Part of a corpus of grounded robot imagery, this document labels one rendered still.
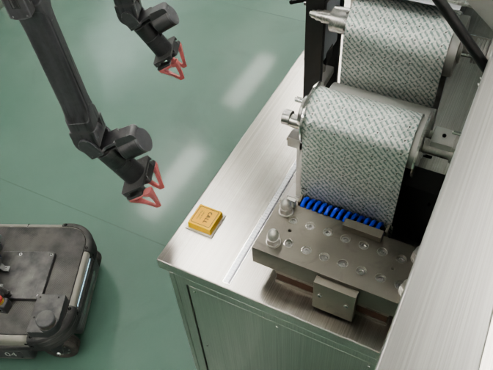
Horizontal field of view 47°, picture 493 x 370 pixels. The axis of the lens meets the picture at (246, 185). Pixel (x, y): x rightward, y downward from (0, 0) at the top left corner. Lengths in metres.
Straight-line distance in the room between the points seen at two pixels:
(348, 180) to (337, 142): 0.11
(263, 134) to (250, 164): 0.13
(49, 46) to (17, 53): 2.86
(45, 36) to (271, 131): 0.86
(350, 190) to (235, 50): 2.40
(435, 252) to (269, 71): 2.93
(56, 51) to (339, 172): 0.66
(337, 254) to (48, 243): 1.47
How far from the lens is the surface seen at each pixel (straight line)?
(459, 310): 0.58
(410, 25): 1.37
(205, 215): 1.55
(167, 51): 1.74
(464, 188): 0.67
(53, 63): 1.19
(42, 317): 2.22
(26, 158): 3.25
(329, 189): 1.39
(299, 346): 1.53
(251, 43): 3.71
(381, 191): 1.33
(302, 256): 1.33
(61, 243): 2.49
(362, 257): 1.34
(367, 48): 1.40
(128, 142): 1.30
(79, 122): 1.27
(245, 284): 1.45
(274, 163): 1.69
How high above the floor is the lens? 2.14
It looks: 49 degrees down
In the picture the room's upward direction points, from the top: 4 degrees counter-clockwise
